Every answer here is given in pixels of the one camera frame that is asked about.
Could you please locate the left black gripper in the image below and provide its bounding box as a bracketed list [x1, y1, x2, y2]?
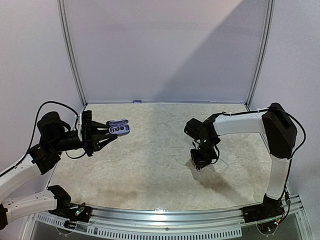
[51, 120, 117, 157]

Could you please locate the purple earbud charging case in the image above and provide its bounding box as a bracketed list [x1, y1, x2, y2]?
[109, 118, 131, 136]

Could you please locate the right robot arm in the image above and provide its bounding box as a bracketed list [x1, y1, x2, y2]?
[184, 102, 298, 218]

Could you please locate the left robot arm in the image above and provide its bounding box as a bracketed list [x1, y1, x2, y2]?
[0, 110, 130, 229]

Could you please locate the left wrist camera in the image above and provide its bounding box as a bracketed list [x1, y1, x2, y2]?
[75, 110, 92, 142]

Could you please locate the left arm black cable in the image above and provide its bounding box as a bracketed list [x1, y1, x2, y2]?
[0, 101, 87, 176]

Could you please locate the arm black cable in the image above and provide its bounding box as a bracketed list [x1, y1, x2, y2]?
[0, 101, 87, 176]
[192, 104, 307, 201]

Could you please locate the purple sticker on wall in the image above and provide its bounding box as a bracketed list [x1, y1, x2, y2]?
[132, 100, 142, 104]

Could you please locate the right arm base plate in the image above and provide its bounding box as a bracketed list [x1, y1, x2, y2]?
[240, 203, 285, 224]

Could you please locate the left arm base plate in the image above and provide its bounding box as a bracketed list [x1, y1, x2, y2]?
[48, 204, 93, 223]

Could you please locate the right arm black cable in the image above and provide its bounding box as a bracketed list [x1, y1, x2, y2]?
[192, 104, 307, 201]

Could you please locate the aluminium front rail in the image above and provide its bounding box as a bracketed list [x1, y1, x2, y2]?
[29, 193, 307, 238]

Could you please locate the left aluminium corner post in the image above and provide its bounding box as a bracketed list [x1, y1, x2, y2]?
[57, 0, 88, 107]

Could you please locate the aluminium corner post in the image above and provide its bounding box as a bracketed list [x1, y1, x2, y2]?
[245, 0, 275, 109]
[57, 0, 88, 107]

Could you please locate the right aluminium corner post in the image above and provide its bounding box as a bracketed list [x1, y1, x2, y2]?
[245, 0, 275, 109]

